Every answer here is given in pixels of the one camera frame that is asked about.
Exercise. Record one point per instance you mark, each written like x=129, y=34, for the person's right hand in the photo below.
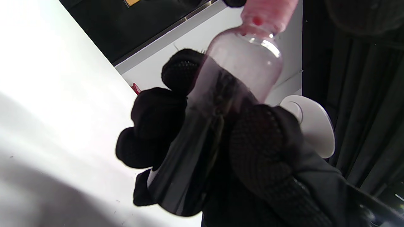
x=262, y=151

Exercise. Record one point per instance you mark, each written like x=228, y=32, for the person's left hand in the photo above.
x=366, y=15

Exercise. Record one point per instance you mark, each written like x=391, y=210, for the clear plastic soy sauce bottle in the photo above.
x=246, y=63

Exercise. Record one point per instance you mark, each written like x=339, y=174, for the red pointed bottle cap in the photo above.
x=268, y=12

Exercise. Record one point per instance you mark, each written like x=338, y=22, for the grey and black hand controller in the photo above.
x=318, y=132

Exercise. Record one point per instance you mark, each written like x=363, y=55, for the dark grey curtain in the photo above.
x=363, y=110

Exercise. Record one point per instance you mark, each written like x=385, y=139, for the red fire extinguisher cabinet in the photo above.
x=136, y=88

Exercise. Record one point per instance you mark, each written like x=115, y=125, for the black double door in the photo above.
x=126, y=31

